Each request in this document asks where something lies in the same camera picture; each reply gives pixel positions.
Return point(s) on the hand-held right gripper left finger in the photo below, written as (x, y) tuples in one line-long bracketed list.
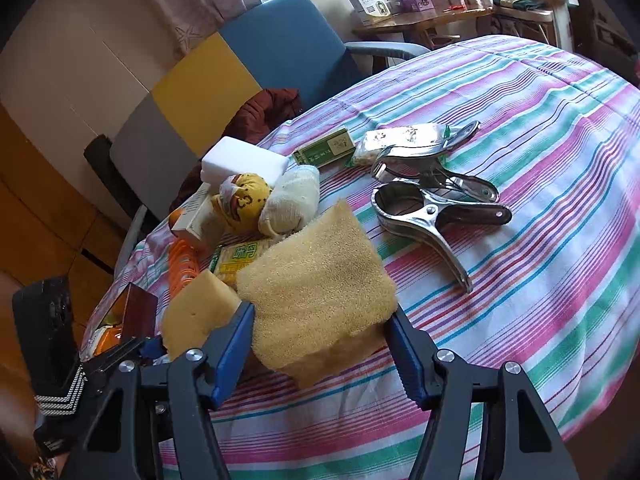
[(232, 355)]

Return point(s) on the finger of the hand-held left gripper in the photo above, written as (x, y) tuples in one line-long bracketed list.
[(152, 346)]

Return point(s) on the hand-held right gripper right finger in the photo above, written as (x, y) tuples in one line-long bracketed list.
[(407, 360)]

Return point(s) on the dark red gift box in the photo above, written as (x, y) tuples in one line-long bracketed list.
[(140, 310)]

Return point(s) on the yellow label cracker packet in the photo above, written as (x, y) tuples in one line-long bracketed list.
[(240, 260)]

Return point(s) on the yellow loofah sponge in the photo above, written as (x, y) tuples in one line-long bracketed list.
[(310, 285)]

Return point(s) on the orange tangerine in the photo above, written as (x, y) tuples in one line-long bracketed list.
[(176, 219)]

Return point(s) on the green paper box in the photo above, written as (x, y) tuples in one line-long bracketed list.
[(325, 147)]

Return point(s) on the smooth yellow sponge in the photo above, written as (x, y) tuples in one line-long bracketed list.
[(200, 310)]

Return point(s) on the orange plastic coil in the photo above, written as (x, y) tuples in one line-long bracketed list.
[(182, 270)]

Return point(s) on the cream paper box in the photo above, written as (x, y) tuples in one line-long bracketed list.
[(200, 220)]

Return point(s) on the large metal clamp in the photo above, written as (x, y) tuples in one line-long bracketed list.
[(425, 152), (415, 215)]

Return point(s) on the yellow patterned sock ball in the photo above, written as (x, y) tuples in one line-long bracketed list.
[(245, 200)]

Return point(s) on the white sock ball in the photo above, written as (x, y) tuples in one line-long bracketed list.
[(290, 195)]

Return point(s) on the dark chair back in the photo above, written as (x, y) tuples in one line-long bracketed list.
[(100, 165)]

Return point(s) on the white foam block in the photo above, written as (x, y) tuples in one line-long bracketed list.
[(240, 157)]

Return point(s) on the striped tablecloth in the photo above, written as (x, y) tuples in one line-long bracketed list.
[(525, 185)]

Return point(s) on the silver snack packet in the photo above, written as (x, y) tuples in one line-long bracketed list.
[(395, 136)]

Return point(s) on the dark red jacket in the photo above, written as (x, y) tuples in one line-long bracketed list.
[(260, 110)]

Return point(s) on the blue yellow grey armchair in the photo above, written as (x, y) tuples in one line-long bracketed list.
[(280, 45)]

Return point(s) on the wooden side desk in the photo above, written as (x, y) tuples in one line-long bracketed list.
[(425, 20)]

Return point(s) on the white metal rack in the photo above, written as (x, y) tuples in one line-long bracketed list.
[(535, 15)]

